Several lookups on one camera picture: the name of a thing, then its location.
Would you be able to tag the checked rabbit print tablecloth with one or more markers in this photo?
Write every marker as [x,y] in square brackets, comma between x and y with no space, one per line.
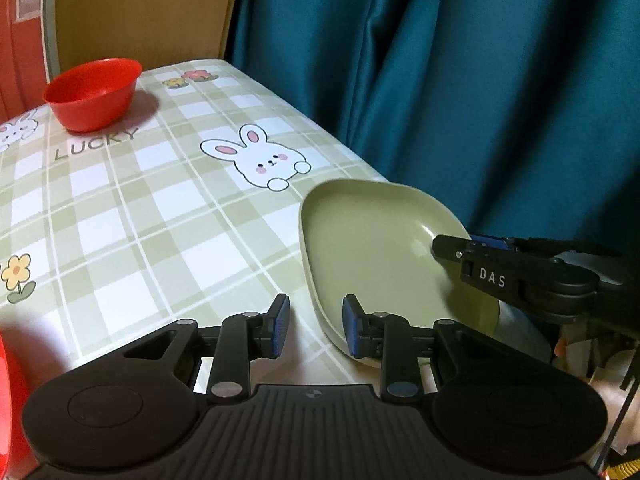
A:
[150,220]

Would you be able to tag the printed room scene backdrop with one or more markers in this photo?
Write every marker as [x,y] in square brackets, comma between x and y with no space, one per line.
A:
[22,60]

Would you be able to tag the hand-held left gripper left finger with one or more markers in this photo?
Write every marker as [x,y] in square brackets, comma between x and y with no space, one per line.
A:
[281,327]

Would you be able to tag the red plastic dish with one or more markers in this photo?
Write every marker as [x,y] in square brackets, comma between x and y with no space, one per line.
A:
[11,400]

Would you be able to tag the wooden board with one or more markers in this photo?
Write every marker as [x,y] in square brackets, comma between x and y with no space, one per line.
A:
[150,10]

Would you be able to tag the red plastic bowl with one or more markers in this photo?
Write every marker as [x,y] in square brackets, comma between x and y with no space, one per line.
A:
[92,95]

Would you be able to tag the pale blue cloth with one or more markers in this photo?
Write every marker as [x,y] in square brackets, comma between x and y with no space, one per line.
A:
[522,332]

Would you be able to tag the teal curtain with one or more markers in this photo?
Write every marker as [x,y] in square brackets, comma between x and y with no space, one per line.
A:
[450,85]

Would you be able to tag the green square plate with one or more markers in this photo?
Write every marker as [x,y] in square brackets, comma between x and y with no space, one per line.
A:
[375,250]

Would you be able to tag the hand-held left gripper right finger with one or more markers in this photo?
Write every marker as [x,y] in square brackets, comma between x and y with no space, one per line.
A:
[352,329]

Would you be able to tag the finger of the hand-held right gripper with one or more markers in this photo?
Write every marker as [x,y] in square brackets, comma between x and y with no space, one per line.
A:
[450,247]
[492,242]

